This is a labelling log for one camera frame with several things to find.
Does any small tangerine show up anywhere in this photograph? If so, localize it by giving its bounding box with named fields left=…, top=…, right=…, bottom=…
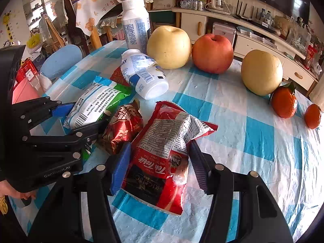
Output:
left=304, top=103, right=322, bottom=129

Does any pink plastic bucket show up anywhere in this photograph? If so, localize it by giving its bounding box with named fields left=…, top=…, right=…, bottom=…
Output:
left=12, top=77, right=42, bottom=104

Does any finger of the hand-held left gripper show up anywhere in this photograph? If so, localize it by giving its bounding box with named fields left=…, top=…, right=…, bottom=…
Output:
left=23, top=118, right=110, bottom=159
left=11, top=97, right=76, bottom=132

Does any yellow bag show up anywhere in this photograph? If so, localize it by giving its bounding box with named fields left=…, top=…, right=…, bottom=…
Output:
left=27, top=33, right=43, bottom=50

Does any red apple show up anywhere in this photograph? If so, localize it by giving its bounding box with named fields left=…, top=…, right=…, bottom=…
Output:
left=192, top=33, right=234, bottom=74

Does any yellow pear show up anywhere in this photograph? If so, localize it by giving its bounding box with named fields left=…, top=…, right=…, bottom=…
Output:
left=240, top=50, right=283, bottom=96
left=146, top=26, right=192, bottom=69

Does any red black drink packet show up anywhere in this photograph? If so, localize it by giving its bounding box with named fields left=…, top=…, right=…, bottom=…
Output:
left=121, top=101, right=218, bottom=215

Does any cream TV cabinet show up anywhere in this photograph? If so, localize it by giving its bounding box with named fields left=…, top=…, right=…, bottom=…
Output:
left=172, top=7, right=318, bottom=92

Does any crushed white plastic bottle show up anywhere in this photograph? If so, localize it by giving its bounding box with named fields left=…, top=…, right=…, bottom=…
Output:
left=120, top=49, right=169, bottom=100

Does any light wooden chair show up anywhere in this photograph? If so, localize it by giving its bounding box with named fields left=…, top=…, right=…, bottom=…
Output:
left=42, top=14, right=66, bottom=53

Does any blue white checkered tablecloth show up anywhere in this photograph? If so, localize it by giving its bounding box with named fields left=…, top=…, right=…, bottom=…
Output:
left=7, top=40, right=324, bottom=243

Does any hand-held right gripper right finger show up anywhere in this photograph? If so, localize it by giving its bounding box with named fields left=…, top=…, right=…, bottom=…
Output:
left=189, top=140, right=294, bottom=243

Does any black router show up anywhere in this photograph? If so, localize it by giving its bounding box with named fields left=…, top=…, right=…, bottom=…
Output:
left=233, top=0, right=261, bottom=22

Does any small red wrapper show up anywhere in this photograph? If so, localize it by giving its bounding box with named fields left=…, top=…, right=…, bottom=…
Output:
left=109, top=65, right=132, bottom=88

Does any pink metal case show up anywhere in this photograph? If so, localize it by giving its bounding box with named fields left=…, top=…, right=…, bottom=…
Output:
left=212, top=22, right=236, bottom=43

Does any giraffe wall sticker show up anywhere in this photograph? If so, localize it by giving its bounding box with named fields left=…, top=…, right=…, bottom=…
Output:
left=1, top=10, right=13, bottom=47

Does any brown paper bag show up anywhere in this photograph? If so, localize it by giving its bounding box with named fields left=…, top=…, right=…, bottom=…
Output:
left=273, top=15, right=291, bottom=34

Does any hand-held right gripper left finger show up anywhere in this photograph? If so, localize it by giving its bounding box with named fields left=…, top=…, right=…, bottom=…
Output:
left=27, top=142, right=132, bottom=243

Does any dark red gold wrapper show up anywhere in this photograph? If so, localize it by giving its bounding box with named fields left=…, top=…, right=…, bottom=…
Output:
left=100, top=99, right=144, bottom=155

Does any clear plastic tote bag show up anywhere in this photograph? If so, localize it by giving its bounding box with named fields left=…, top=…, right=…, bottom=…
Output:
left=287, top=20, right=312, bottom=53

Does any glass electric kettle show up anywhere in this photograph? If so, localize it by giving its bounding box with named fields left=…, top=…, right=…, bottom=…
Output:
left=209, top=0, right=229, bottom=12

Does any dark green box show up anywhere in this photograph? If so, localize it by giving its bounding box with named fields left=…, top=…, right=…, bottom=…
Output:
left=149, top=11, right=176, bottom=24

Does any gold bracelet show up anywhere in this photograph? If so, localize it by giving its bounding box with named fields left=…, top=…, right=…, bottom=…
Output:
left=0, top=197, right=9, bottom=215

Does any orange print tablecloth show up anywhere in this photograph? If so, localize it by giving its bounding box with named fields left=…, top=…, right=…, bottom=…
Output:
left=76, top=0, right=127, bottom=37

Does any red persimmon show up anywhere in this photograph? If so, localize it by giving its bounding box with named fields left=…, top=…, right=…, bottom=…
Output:
left=271, top=82, right=298, bottom=119

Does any dark wooden chair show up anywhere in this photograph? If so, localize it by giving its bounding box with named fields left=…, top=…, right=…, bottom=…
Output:
left=62, top=0, right=90, bottom=56

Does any white green snack wrapper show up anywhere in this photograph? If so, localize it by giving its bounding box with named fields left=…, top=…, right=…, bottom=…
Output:
left=63, top=80, right=132, bottom=129

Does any blue padded stool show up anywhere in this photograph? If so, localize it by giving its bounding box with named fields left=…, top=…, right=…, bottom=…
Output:
left=40, top=44, right=83, bottom=80

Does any person's left hand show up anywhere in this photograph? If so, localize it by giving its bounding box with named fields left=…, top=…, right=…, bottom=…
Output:
left=0, top=181, right=37, bottom=200

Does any white fabric cushion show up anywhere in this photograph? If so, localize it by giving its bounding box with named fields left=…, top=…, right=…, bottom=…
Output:
left=38, top=72, right=53, bottom=93

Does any group of small glass bottles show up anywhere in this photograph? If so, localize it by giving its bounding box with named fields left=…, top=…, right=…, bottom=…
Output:
left=180, top=0, right=204, bottom=11

